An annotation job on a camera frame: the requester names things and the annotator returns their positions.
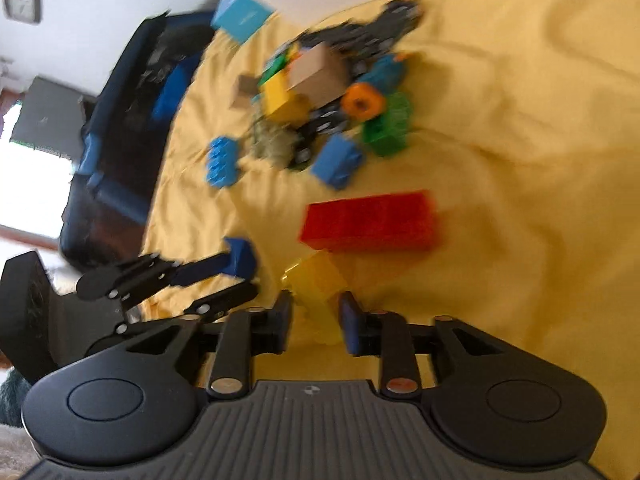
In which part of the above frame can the green building brick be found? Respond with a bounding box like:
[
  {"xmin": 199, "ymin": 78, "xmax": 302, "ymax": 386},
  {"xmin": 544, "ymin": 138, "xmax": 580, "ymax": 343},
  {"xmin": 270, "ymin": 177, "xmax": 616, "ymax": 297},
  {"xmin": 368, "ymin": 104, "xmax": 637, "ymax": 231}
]
[{"xmin": 258, "ymin": 52, "xmax": 288, "ymax": 86}]

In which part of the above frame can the orange building brick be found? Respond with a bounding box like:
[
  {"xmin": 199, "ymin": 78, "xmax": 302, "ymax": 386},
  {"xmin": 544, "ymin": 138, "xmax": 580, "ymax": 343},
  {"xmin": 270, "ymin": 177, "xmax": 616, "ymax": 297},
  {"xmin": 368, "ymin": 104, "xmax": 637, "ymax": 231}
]
[{"xmin": 341, "ymin": 82, "xmax": 386, "ymax": 122}]

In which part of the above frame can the blue building brick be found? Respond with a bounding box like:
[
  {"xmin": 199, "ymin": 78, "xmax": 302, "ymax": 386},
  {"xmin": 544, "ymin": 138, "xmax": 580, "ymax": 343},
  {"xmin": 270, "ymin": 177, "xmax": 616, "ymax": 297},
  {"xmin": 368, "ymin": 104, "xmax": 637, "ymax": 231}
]
[{"xmin": 310, "ymin": 134, "xmax": 364, "ymax": 190}]

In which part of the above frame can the black toy car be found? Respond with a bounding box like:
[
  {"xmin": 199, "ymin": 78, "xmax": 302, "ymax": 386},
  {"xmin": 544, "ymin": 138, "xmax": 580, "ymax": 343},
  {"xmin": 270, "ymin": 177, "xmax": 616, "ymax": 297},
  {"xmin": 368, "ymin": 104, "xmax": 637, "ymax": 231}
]
[
  {"xmin": 297, "ymin": 0, "xmax": 424, "ymax": 60},
  {"xmin": 288, "ymin": 104, "xmax": 349, "ymax": 170}
]

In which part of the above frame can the wall picture frame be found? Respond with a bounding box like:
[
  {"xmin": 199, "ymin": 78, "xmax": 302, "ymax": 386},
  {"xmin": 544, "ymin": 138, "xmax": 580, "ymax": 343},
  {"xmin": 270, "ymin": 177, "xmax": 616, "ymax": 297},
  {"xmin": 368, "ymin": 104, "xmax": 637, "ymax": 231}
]
[{"xmin": 3, "ymin": 0, "xmax": 42, "ymax": 25}]

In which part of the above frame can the light blue studded brick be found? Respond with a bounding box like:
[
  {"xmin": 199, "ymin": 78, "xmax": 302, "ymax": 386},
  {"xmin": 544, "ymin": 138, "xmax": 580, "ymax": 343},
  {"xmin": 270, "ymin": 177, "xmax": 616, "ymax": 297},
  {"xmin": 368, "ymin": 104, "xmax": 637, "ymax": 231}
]
[{"xmin": 206, "ymin": 136, "xmax": 240, "ymax": 188}]

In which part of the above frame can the green transparent brick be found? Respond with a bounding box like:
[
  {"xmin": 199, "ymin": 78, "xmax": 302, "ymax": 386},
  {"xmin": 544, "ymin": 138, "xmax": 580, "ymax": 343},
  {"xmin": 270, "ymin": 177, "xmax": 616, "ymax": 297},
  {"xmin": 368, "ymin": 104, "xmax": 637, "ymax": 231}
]
[{"xmin": 362, "ymin": 91, "xmax": 412, "ymax": 157}]

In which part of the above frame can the yellow small building brick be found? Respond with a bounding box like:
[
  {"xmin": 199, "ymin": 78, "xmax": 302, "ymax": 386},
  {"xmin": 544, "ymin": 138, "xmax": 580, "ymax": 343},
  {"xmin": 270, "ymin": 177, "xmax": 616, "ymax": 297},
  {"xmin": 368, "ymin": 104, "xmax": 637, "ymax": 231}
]
[{"xmin": 262, "ymin": 70, "xmax": 311, "ymax": 127}]

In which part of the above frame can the green frog eraser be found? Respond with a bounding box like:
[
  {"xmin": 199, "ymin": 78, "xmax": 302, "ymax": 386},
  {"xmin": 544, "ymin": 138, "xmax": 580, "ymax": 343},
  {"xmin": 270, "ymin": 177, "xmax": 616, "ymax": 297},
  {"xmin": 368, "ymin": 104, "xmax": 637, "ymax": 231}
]
[{"xmin": 250, "ymin": 119, "xmax": 297, "ymax": 168}]

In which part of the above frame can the light blue cardboard box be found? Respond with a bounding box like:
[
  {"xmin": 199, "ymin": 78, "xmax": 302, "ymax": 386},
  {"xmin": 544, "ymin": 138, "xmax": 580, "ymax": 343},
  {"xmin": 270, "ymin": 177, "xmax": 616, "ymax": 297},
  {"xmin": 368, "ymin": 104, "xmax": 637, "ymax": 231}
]
[{"xmin": 210, "ymin": 0, "xmax": 273, "ymax": 44}]

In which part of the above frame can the yellow quilted cloth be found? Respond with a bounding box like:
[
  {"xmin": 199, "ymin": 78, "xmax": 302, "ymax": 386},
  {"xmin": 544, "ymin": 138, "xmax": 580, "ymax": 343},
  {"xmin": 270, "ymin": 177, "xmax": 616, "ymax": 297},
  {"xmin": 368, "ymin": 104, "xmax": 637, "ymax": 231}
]
[{"xmin": 142, "ymin": 0, "xmax": 639, "ymax": 479}]

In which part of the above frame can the red large building brick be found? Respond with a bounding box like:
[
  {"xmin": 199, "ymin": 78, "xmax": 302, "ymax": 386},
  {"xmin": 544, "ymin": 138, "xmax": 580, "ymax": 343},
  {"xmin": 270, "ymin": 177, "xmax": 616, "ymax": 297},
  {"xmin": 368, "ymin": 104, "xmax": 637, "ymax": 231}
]
[{"xmin": 298, "ymin": 191, "xmax": 440, "ymax": 252}]

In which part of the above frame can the yellow transparent brick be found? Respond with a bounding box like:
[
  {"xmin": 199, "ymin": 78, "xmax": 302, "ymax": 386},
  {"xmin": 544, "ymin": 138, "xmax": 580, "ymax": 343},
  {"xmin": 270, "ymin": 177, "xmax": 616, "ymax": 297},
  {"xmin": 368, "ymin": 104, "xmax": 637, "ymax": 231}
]
[{"xmin": 281, "ymin": 252, "xmax": 348, "ymax": 346}]

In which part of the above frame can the dark blue bag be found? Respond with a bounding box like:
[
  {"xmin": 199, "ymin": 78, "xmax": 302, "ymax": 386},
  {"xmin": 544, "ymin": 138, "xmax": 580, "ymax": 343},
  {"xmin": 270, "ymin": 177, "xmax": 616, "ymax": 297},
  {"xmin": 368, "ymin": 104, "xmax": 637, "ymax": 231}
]
[{"xmin": 58, "ymin": 11, "xmax": 215, "ymax": 272}]

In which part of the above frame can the wooden cube block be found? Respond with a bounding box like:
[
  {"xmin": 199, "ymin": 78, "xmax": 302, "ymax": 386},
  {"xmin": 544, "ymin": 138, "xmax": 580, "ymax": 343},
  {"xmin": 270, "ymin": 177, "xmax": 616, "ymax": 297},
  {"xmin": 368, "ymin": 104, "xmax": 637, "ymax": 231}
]
[{"xmin": 288, "ymin": 42, "xmax": 350, "ymax": 108}]

